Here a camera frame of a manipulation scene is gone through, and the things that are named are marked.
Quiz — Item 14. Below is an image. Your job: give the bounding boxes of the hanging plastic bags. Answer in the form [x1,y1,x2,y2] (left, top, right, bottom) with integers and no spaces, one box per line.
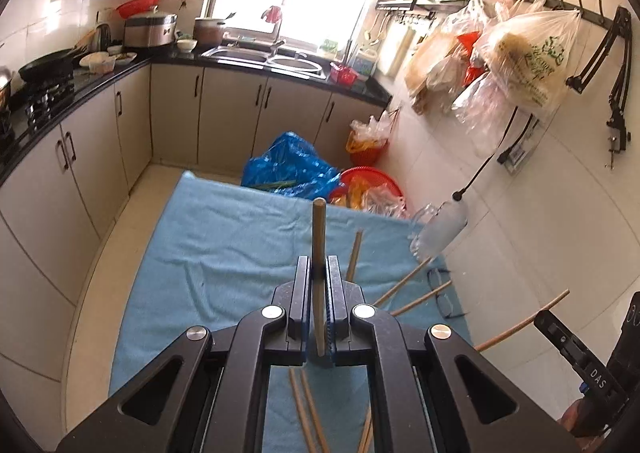
[404,0,583,158]

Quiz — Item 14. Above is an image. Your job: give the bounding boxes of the brown cooking pot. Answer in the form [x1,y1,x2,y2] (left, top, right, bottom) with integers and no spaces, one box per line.
[193,16,227,48]

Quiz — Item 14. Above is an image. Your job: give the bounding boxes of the black kitchen countertop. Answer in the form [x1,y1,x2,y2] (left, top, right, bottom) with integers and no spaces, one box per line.
[0,49,392,184]

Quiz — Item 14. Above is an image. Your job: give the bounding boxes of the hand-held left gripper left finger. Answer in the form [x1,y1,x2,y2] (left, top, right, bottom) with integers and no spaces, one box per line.
[56,255,321,453]

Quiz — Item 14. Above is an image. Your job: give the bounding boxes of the long wooden chopstick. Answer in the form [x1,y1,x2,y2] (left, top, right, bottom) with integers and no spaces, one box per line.
[312,199,328,359]

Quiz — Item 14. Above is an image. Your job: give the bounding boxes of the steel kitchen sink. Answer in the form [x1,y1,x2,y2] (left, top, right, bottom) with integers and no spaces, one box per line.
[201,45,327,80]

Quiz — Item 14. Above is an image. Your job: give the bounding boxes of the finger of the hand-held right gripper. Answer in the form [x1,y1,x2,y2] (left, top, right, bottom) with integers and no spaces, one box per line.
[533,309,623,406]

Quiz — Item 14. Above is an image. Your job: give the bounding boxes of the black wall hook rail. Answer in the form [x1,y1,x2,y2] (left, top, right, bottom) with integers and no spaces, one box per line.
[492,0,608,28]

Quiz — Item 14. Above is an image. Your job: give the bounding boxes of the small red basket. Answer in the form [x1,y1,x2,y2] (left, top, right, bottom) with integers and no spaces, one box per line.
[330,62,359,84]

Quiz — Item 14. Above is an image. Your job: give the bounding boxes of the orange basket with plastic bags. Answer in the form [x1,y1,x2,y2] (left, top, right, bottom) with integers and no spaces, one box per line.
[346,115,393,166]

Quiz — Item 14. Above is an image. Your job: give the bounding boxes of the bunch of wooden chopsticks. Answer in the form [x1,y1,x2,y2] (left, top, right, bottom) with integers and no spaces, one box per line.
[289,230,571,453]

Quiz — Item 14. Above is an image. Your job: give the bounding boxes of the beige base cabinets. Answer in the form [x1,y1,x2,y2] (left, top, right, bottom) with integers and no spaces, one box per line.
[0,64,388,384]

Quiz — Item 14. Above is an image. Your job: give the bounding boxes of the black gas stove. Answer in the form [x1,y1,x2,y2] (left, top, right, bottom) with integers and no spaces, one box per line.
[0,80,76,144]

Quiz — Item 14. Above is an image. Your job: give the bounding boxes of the person's right hand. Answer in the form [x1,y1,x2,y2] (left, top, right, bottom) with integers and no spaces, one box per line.
[559,400,608,453]

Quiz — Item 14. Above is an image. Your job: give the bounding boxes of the silver rice cooker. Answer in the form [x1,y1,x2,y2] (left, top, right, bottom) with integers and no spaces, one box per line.
[123,12,179,51]

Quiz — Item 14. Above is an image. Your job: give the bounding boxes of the steel wall utensil rack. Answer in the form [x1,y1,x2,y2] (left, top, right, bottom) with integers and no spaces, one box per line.
[375,0,473,28]

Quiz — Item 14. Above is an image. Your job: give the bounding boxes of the white plate with food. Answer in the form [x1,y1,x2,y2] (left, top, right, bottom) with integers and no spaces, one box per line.
[79,50,138,74]

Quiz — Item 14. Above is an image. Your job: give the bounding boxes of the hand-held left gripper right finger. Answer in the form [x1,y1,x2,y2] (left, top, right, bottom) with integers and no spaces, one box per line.
[325,255,583,453]

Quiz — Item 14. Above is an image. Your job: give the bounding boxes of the blue table cloth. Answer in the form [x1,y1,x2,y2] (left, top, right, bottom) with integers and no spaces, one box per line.
[109,170,473,453]

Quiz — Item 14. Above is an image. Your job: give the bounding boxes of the large red basket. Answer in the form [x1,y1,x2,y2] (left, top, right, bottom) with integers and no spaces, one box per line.
[327,166,406,218]

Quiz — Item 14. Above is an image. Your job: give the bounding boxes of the black frying pan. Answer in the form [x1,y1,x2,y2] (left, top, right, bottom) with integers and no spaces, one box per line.
[18,49,76,84]

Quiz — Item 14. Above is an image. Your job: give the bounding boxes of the white wall socket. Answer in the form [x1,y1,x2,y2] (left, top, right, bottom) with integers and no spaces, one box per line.
[504,140,532,174]

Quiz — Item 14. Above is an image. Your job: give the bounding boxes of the white detergent bottle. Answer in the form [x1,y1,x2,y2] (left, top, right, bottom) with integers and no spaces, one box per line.
[352,44,379,78]

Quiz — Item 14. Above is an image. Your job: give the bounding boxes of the red colander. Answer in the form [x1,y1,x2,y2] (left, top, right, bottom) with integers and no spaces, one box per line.
[116,0,162,18]

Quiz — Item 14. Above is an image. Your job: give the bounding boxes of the dark-framed eyeglasses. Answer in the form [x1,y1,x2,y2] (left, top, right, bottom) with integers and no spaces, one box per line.
[427,268,470,320]

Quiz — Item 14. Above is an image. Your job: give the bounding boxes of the black plug cable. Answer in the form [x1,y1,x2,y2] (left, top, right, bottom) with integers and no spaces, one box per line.
[451,148,503,204]

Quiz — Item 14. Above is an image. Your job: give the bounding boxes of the blue plastic bag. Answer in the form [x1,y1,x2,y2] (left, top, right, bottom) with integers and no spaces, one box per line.
[241,131,342,200]

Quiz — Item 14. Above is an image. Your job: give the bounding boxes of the steel sink faucet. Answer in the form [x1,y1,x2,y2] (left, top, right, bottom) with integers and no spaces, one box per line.
[270,8,301,58]

